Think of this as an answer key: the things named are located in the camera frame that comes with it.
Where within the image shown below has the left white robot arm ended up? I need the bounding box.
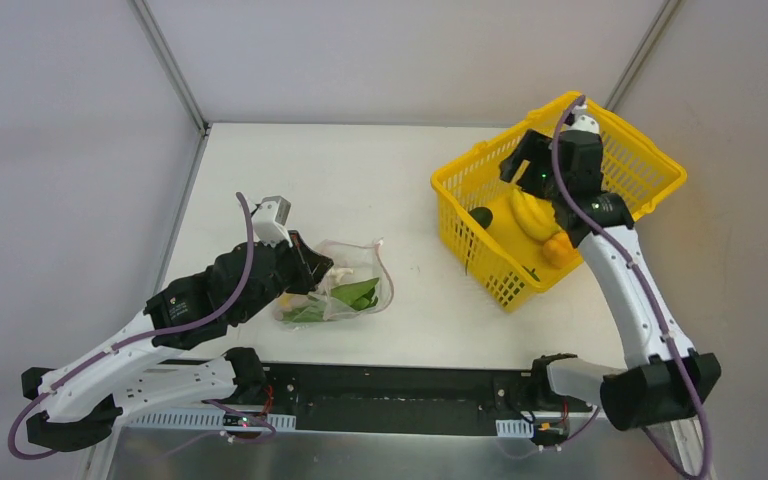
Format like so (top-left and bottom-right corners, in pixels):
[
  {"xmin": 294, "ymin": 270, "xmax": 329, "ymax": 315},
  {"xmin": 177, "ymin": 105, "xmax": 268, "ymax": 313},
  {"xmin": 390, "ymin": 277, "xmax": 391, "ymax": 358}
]
[{"xmin": 10, "ymin": 231, "xmax": 334, "ymax": 455}]

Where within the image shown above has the dark green avocado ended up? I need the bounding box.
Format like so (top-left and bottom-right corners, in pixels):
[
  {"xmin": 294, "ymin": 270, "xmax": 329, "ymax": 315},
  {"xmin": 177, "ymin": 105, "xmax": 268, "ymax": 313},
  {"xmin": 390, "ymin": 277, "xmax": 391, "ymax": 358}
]
[{"xmin": 469, "ymin": 206, "xmax": 494, "ymax": 230}]

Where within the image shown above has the yellow plastic basket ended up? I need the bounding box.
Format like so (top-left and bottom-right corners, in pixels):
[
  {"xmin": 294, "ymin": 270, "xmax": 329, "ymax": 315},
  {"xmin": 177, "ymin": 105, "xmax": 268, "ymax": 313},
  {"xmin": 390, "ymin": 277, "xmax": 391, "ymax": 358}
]
[{"xmin": 431, "ymin": 92, "xmax": 687, "ymax": 311}]

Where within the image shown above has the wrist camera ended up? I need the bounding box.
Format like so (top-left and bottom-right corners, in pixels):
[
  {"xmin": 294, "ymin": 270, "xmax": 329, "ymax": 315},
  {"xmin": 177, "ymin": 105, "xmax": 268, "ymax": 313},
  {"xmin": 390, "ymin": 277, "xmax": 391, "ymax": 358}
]
[
  {"xmin": 252, "ymin": 195, "xmax": 291, "ymax": 245},
  {"xmin": 569, "ymin": 112, "xmax": 601, "ymax": 135}
]

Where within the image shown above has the clear pink-dotted zip bag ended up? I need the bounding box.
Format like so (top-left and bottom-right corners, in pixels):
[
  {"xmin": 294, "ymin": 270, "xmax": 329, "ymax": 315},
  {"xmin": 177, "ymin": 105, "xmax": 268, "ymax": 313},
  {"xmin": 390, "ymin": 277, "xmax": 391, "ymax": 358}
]
[{"xmin": 272, "ymin": 238, "xmax": 394, "ymax": 329}]

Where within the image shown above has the green leaf vegetable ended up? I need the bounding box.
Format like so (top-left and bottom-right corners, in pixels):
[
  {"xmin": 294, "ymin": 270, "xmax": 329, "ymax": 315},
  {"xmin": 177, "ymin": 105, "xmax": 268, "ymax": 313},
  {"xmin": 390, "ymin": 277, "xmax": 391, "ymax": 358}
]
[{"xmin": 276, "ymin": 278, "xmax": 380, "ymax": 324}]

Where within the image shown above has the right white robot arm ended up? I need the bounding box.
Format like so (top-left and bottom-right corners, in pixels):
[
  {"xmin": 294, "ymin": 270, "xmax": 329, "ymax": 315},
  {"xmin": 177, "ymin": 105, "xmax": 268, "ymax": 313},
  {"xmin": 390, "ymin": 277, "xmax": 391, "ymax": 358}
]
[{"xmin": 500, "ymin": 129, "xmax": 722, "ymax": 431}]

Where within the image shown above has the purple cable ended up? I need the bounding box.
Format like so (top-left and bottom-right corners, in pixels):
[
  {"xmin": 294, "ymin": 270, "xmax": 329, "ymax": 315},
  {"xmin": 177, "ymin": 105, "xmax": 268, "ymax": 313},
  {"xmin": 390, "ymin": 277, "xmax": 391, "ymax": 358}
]
[
  {"xmin": 7, "ymin": 192, "xmax": 257, "ymax": 461},
  {"xmin": 550, "ymin": 95, "xmax": 714, "ymax": 480}
]

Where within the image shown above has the white garlic bulb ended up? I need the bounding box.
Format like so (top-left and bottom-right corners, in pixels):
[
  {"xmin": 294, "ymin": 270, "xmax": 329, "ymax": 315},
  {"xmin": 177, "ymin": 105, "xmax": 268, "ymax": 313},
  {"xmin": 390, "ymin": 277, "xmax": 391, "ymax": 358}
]
[{"xmin": 322, "ymin": 267, "xmax": 354, "ymax": 285}]

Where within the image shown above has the orange bell pepper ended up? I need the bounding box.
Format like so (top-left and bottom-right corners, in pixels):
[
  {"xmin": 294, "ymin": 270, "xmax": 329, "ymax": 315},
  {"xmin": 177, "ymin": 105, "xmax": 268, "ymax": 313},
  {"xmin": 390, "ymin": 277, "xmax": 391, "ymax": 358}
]
[{"xmin": 542, "ymin": 231, "xmax": 578, "ymax": 269}]

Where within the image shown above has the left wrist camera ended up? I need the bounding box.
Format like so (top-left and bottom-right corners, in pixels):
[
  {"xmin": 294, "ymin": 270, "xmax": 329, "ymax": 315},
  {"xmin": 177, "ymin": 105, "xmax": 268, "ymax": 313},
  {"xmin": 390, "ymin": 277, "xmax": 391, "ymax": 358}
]
[{"xmin": 252, "ymin": 195, "xmax": 291, "ymax": 245}]

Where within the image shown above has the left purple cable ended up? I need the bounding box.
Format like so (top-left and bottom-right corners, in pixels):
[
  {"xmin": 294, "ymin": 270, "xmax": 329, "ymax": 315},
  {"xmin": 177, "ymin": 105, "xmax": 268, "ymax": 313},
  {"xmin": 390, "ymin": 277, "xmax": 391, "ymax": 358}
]
[{"xmin": 7, "ymin": 192, "xmax": 257, "ymax": 461}]

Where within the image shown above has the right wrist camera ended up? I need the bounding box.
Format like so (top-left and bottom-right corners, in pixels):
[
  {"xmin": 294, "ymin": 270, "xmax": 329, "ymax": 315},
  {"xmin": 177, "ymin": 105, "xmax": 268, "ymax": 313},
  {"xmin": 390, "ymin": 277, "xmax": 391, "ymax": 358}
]
[{"xmin": 569, "ymin": 112, "xmax": 601, "ymax": 135}]

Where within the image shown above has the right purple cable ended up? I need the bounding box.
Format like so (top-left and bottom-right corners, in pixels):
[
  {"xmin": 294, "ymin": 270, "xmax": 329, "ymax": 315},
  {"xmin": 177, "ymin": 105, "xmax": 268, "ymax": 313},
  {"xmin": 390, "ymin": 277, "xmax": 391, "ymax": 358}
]
[{"xmin": 550, "ymin": 95, "xmax": 714, "ymax": 480}]

